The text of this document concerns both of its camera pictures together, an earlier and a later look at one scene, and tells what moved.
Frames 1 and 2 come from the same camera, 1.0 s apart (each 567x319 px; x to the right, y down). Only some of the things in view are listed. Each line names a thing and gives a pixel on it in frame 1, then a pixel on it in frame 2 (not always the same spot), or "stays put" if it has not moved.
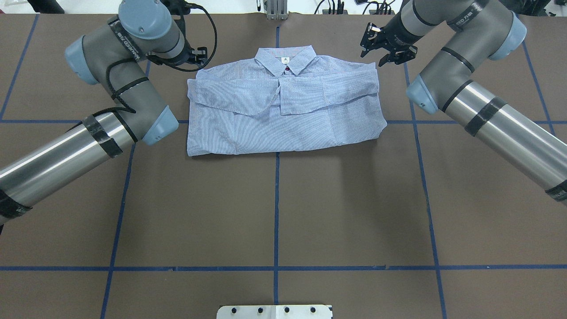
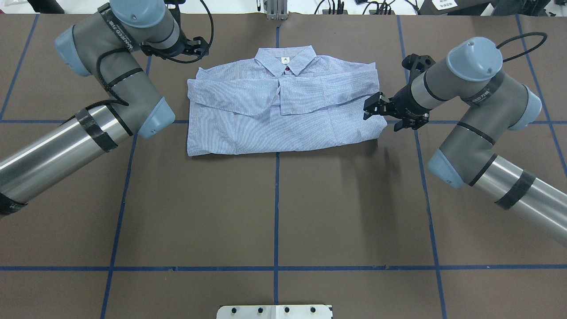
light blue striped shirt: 285,99 stays put
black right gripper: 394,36 → 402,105
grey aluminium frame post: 277,9 stays put
